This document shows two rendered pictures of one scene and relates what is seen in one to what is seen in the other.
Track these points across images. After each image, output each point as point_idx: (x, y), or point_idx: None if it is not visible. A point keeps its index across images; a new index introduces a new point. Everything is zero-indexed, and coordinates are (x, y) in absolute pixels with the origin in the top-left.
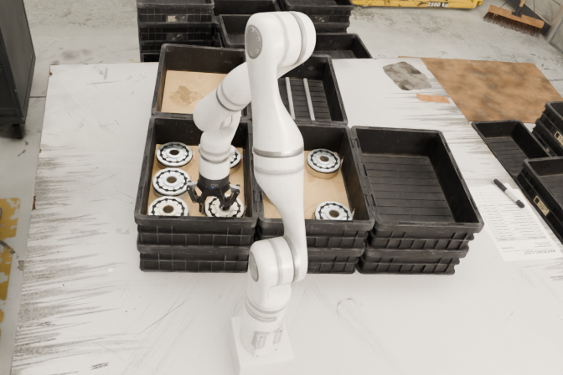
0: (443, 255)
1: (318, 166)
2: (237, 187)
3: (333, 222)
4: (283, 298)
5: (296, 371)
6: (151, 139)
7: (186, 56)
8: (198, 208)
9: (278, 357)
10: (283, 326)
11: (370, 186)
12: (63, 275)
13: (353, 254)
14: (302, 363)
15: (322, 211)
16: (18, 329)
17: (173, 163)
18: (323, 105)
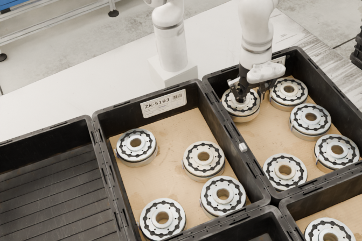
0: None
1: (166, 204)
2: (230, 82)
3: (132, 99)
4: (155, 8)
5: (146, 83)
6: (360, 118)
7: None
8: (270, 116)
9: (157, 56)
10: (159, 72)
11: (96, 155)
12: (338, 80)
13: None
14: (143, 88)
15: (147, 142)
16: (328, 48)
17: (326, 136)
18: None
